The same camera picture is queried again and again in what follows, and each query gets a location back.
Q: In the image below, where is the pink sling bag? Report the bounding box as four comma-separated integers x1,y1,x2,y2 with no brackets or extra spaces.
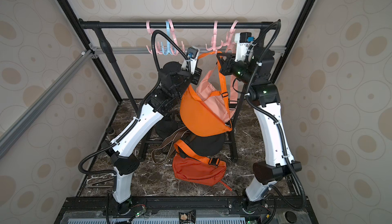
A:
196,65,239,123

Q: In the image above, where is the orange sling bag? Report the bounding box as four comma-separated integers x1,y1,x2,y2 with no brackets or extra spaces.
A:
180,63,232,137

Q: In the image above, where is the red-orange waist bag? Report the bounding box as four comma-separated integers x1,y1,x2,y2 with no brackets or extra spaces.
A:
172,140,227,186

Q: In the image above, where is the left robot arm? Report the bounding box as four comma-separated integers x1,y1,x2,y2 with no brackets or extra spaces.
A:
78,30,201,204

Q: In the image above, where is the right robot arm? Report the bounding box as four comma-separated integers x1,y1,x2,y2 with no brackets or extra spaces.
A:
217,20,306,211

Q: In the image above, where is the pink hook middle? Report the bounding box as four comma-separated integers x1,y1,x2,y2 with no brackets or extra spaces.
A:
166,19,179,56

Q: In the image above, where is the pink hook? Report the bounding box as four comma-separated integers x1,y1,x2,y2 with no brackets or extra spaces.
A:
206,20,223,53
223,20,238,52
145,21,163,55
166,19,179,56

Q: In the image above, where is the pink hook far right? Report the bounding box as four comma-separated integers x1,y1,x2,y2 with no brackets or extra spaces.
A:
223,20,238,52

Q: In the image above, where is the black bag left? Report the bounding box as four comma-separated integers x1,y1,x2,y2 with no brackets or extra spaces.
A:
154,111,184,139

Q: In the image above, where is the black bag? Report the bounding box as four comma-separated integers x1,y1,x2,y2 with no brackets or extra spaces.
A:
154,111,184,139
181,133,226,157

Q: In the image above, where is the light blue hook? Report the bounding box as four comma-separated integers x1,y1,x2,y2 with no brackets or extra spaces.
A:
161,20,177,56

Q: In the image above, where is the pink hook far left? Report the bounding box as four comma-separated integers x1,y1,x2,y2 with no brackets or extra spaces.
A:
145,21,163,55

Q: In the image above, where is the black bag right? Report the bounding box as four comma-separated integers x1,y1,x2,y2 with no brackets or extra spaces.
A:
181,133,226,157

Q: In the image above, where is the black clothes rack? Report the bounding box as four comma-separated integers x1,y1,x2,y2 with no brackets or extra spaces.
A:
79,19,272,162

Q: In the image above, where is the small snack packet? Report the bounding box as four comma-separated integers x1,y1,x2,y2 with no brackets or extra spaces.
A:
179,210,197,224

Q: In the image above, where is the black round knob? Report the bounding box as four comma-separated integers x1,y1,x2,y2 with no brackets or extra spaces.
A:
284,211,298,224

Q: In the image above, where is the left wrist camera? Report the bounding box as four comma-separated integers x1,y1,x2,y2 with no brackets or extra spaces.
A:
181,46,200,75

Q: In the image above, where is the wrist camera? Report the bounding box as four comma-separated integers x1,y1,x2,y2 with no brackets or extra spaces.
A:
234,32,254,62
181,46,200,75

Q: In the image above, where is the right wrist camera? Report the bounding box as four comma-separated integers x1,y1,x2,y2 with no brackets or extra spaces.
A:
234,32,254,62

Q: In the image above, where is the brown strap bag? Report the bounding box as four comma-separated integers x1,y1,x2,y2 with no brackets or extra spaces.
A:
151,127,189,165

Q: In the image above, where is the aluminium rail back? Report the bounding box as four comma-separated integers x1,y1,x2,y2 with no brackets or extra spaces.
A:
92,46,286,55

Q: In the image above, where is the aluminium rail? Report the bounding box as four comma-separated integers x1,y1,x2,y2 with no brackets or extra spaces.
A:
1,49,93,157
92,46,286,55

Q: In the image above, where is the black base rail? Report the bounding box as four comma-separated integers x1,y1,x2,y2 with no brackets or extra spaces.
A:
55,195,318,224

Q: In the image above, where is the aluminium rail left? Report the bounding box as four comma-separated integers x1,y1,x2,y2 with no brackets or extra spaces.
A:
1,49,93,157

